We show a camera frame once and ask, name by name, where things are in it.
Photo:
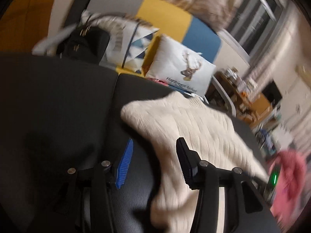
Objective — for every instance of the white deer print pillow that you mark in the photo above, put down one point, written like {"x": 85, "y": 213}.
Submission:
{"x": 181, "y": 67}

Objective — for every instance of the pink quilted blanket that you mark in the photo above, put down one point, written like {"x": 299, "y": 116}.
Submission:
{"x": 289, "y": 186}

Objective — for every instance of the wooden wardrobe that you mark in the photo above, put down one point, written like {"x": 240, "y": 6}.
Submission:
{"x": 23, "y": 24}

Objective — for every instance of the grey yellow blue sofa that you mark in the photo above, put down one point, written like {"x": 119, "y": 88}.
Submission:
{"x": 170, "y": 20}

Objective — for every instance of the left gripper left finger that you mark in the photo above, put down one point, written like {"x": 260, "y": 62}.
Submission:
{"x": 123, "y": 165}

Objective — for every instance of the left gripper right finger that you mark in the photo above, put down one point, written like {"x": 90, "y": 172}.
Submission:
{"x": 189, "y": 161}

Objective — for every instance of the triangle pattern pillow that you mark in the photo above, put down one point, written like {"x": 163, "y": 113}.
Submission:
{"x": 130, "y": 38}

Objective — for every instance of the wooden side table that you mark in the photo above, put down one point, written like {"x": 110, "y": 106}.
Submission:
{"x": 252, "y": 113}

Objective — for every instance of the black television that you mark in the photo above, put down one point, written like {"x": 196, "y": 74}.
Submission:
{"x": 272, "y": 93}

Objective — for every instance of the pink cloth on sofa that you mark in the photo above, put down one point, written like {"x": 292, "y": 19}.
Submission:
{"x": 157, "y": 81}

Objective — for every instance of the window with white frame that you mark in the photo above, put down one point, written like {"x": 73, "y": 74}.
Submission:
{"x": 252, "y": 26}

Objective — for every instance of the cream knitted sweater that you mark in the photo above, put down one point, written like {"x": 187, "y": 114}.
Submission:
{"x": 207, "y": 131}

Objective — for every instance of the black handbag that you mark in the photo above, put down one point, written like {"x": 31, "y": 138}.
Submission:
{"x": 87, "y": 44}

